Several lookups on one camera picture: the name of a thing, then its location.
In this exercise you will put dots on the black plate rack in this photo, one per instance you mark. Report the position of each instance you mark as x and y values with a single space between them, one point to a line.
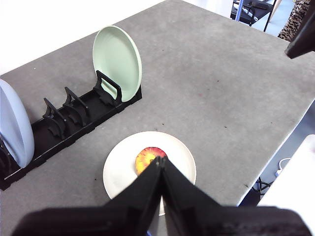
91 110

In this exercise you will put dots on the blue pole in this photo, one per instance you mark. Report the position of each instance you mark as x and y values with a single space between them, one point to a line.
238 12

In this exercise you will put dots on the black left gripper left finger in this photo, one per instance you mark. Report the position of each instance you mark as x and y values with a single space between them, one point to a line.
98 221

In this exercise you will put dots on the leopard print cloth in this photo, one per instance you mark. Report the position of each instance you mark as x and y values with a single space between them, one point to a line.
292 22

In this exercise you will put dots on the cream yellow plate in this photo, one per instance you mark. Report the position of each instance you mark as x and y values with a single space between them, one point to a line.
123 167

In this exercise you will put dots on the black metal frame stand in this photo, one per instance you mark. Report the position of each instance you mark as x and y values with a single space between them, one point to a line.
256 6

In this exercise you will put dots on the pale green plate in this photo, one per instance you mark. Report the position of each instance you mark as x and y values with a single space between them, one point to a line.
115 56

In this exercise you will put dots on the pale blue plate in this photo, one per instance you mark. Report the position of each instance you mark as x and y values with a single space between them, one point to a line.
14 127

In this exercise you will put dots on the white furniture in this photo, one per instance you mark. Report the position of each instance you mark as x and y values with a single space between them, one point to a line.
295 177

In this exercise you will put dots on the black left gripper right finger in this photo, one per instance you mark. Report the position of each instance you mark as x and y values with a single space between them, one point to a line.
221 221

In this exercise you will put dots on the red yellow apple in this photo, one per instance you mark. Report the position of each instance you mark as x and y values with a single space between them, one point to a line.
145 159

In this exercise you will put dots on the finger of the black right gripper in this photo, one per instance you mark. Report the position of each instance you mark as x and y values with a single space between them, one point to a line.
302 39

